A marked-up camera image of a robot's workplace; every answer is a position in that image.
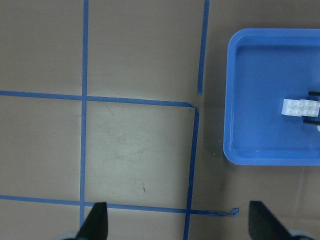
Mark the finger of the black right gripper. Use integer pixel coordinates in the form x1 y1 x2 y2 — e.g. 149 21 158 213
303 119 320 125
308 91 320 97

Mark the blue plastic tray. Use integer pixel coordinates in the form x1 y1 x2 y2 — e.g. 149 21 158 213
223 28 320 166

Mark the white building block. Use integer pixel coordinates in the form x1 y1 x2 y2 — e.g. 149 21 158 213
281 98 320 118

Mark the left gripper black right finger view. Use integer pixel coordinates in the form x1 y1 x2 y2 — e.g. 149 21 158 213
248 200 294 240

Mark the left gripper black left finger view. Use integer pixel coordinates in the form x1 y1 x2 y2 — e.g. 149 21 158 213
74 202 108 240

